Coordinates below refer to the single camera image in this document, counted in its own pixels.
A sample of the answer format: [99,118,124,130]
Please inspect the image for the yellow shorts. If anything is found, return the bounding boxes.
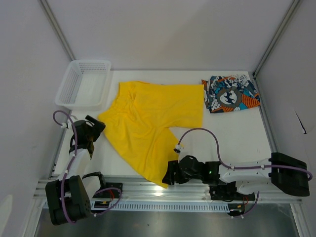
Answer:
[98,81,204,188]

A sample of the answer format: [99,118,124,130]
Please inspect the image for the colourful patterned shorts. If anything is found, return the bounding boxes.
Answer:
[201,75,260,114]

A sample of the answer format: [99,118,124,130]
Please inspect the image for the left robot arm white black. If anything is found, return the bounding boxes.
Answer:
[45,115,107,225]

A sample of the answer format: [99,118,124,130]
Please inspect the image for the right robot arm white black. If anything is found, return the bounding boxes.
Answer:
[162,153,311,200]

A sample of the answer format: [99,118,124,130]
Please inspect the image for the white plastic basket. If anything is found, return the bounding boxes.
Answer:
[55,59,112,110]

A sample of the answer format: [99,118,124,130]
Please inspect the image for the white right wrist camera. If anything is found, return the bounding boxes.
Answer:
[173,144,184,154]

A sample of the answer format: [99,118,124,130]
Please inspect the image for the slotted grey cable duct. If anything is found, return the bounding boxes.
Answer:
[111,201,230,213]

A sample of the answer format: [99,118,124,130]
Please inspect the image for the aluminium mounting rail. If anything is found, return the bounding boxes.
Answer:
[33,176,303,204]

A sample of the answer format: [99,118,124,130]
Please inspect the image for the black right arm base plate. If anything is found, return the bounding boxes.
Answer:
[209,182,255,202]

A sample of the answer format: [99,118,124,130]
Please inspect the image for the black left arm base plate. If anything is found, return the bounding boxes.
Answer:
[104,182,123,199]

